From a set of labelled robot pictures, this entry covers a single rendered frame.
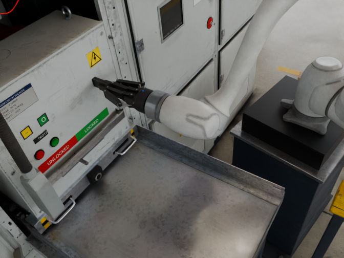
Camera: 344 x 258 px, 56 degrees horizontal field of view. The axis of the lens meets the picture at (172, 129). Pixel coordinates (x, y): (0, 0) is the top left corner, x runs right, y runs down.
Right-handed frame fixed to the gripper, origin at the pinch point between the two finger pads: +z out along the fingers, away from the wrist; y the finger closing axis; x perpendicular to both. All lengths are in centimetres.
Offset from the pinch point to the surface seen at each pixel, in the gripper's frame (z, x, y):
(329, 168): -71, -48, 44
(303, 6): 20, -123, 340
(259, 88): 5, -123, 171
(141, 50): 5.1, -3.9, 27.1
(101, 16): 7.7, 15.5, 13.8
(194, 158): -25.5, -37.1, 13.4
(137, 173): -9.1, -38.4, -3.0
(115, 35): 7.2, 6.9, 17.4
